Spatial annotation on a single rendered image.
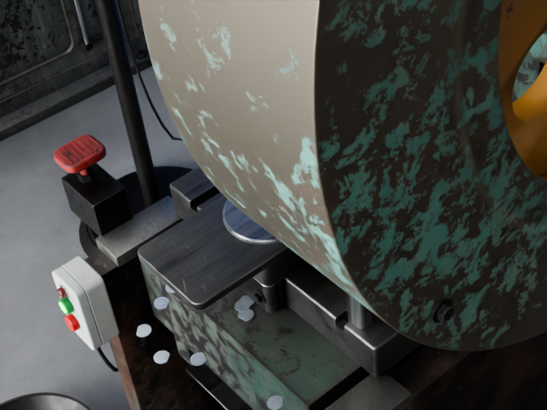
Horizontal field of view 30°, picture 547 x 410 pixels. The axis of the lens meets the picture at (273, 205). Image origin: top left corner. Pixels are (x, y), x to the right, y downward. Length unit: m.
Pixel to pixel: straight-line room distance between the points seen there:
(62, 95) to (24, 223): 0.50
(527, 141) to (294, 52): 0.40
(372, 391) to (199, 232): 0.31
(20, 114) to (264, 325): 1.68
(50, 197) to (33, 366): 0.56
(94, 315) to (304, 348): 0.36
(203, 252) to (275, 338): 0.16
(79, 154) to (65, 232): 1.04
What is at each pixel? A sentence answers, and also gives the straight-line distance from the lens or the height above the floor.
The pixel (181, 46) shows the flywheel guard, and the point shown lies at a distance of 0.68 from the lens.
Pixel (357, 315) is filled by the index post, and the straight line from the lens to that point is 1.30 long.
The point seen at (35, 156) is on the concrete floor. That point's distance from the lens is 2.85.
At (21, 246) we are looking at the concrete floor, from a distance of 2.59.
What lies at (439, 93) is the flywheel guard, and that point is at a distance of 0.66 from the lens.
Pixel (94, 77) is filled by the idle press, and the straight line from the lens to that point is 3.04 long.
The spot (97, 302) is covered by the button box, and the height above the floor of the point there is 0.59.
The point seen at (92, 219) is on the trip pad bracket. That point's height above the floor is 0.67.
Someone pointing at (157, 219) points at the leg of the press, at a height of 0.64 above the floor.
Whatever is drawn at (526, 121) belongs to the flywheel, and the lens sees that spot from 0.92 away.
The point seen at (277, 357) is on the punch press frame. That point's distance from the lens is 1.37.
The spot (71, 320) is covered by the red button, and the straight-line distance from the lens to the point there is 1.61.
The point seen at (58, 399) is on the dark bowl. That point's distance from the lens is 2.16.
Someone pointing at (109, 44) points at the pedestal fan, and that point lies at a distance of 2.21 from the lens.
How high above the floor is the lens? 1.71
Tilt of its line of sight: 42 degrees down
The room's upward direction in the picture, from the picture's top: 7 degrees counter-clockwise
